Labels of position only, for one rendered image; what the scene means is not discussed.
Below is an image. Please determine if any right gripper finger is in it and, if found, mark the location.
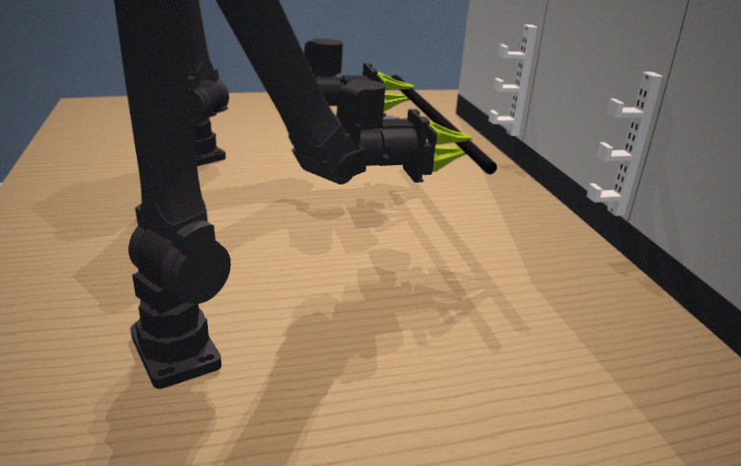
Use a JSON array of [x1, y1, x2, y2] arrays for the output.
[[432, 147, 466, 172], [429, 121, 472, 145]]

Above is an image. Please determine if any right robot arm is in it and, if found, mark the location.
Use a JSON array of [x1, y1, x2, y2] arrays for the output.
[[114, 0, 414, 389]]

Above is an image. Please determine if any grey wall panel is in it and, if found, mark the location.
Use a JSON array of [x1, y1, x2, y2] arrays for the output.
[[455, 0, 741, 357]]

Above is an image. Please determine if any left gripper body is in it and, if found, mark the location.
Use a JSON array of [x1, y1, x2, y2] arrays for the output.
[[340, 63, 384, 86]]

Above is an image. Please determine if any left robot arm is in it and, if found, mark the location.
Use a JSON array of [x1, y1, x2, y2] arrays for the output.
[[182, 0, 343, 166]]

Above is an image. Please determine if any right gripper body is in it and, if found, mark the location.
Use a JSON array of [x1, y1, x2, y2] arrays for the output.
[[378, 109, 437, 183]]

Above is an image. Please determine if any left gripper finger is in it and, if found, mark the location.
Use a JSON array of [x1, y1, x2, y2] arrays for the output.
[[384, 93, 410, 112], [378, 72, 414, 90]]

